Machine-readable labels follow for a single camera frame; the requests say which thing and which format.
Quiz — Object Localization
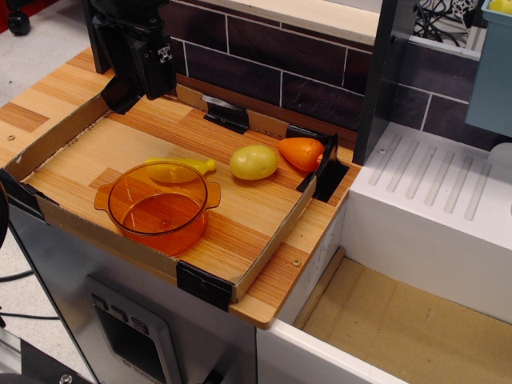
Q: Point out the tangled black cables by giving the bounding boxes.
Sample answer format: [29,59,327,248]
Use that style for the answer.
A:
[411,0,487,47]

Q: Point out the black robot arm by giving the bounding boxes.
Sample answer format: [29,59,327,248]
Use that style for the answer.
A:
[91,1,177,100]

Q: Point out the orange toy carrot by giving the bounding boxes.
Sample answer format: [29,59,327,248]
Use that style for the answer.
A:
[278,137,325,172]

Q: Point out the dark grey vertical post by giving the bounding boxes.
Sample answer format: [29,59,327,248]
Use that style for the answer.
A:
[353,0,416,166]

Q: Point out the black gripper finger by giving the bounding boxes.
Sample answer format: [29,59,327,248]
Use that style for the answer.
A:
[139,42,177,100]
[114,59,140,94]

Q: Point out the silver toy oven front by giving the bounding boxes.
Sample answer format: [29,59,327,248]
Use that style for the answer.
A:
[9,206,257,383]

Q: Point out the orange transparent plastic pot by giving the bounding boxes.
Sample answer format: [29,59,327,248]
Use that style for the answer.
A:
[94,164,221,256]

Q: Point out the white toy sink unit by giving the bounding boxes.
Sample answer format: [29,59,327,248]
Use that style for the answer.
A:
[257,124,511,383]

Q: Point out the yellow toy in bin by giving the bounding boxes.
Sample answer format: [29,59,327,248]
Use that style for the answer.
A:
[488,0,512,15]

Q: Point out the teal plastic bin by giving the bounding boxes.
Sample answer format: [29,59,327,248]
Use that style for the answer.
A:
[466,1,511,137]

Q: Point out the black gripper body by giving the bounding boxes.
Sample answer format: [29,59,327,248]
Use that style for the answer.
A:
[91,11,173,81]

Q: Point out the yellow toy potato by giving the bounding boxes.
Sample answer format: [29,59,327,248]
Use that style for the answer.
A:
[230,145,278,181]

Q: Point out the cardboard fence with black tape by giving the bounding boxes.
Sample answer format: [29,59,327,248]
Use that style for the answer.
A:
[1,62,359,323]

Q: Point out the yellow toy banana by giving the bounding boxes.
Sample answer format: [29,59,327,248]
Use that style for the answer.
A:
[145,158,216,183]

